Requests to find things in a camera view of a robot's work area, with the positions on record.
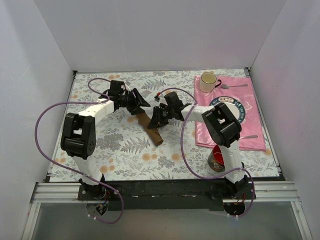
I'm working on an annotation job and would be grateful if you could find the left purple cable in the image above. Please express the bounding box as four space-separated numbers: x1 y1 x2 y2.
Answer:
34 78 125 224

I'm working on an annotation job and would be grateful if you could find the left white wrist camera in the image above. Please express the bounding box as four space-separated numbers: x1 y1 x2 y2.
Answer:
122 84 131 92

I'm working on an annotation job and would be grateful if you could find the brown cloth napkin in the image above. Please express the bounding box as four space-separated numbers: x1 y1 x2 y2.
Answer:
136 112 164 147

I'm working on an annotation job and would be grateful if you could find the red interior dark mug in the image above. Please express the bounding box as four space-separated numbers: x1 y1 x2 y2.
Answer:
207 145 225 173

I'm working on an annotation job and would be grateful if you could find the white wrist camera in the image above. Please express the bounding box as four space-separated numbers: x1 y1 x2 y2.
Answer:
122 84 131 92
154 92 167 104

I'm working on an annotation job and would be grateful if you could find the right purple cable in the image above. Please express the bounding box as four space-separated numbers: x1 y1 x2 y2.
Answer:
156 87 256 218

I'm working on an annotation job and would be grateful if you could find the silver spoon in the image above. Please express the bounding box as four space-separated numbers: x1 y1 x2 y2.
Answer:
220 84 248 90

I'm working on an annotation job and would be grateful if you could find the silver fork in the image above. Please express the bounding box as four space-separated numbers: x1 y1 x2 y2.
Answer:
239 135 258 140

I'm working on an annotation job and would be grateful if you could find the pink satin cloth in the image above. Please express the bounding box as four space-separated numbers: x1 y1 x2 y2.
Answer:
194 75 266 151

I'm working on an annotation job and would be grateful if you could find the white plate dark rim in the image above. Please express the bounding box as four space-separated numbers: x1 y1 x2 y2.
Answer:
209 95 246 124

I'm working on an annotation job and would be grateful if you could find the cream enamel mug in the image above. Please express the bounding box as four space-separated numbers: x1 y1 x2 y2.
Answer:
199 72 222 93

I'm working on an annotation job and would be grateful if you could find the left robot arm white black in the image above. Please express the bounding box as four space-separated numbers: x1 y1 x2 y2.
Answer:
60 80 151 200

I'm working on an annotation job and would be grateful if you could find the black base bar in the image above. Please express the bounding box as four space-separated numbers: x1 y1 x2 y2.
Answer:
77 178 256 211

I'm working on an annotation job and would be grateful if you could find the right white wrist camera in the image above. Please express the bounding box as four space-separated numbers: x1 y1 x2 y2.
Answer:
154 92 167 104

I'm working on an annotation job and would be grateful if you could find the purple cable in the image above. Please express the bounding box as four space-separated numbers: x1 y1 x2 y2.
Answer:
34 78 125 224
156 87 256 218

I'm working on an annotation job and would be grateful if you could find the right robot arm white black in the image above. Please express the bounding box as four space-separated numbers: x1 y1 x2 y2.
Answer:
147 92 249 199

